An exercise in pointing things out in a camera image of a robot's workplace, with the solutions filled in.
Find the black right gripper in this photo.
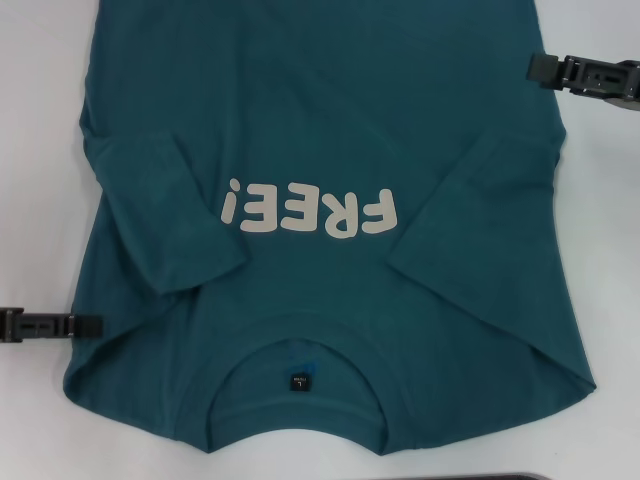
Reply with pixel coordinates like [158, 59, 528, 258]
[524, 53, 640, 112]

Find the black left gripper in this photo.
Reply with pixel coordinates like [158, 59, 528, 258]
[0, 308, 104, 344]

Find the teal FREE print t-shirt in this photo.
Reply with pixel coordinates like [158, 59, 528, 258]
[59, 0, 599, 444]

